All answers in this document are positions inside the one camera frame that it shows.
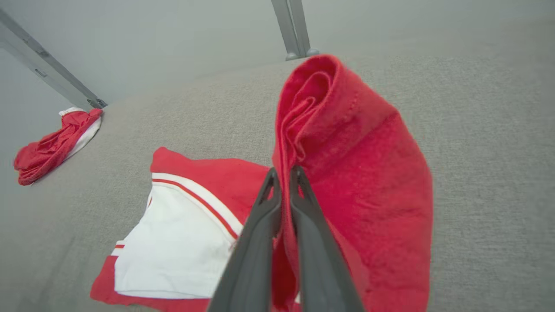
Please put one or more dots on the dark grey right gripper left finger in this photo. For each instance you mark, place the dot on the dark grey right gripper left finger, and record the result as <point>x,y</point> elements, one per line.
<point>251,260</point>

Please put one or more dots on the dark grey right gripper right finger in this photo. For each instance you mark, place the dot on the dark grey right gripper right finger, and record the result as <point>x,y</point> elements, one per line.
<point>318,264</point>

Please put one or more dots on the red white number 23 jersey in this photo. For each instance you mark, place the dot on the red white number 23 jersey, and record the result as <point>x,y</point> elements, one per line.
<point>368,195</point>

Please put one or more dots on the red shorts with white stripe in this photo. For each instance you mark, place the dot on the red shorts with white stripe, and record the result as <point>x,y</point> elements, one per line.
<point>47,151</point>

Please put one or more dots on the grey fabric sofa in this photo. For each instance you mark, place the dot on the grey fabric sofa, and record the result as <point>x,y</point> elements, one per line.
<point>195,117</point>

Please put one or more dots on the grey wall partition post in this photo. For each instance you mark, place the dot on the grey wall partition post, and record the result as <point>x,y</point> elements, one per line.
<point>295,26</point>

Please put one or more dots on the grey metal wall rail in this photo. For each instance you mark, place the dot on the grey metal wall rail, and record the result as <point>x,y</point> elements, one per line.
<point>43,65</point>

